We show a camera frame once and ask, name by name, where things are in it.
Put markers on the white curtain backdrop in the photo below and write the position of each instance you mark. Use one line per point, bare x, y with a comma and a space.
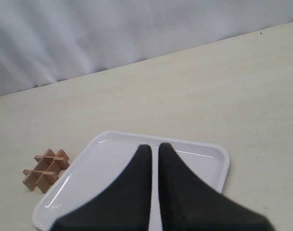
46, 41

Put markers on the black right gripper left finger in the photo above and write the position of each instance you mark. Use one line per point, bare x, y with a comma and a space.
125, 205

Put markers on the white plastic tray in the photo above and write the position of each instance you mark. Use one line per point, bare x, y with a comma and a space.
107, 155

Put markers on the wooden interlocking puzzle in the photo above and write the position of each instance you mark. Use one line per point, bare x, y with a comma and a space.
47, 171

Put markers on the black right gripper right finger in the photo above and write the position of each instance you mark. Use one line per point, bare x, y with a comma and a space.
187, 203

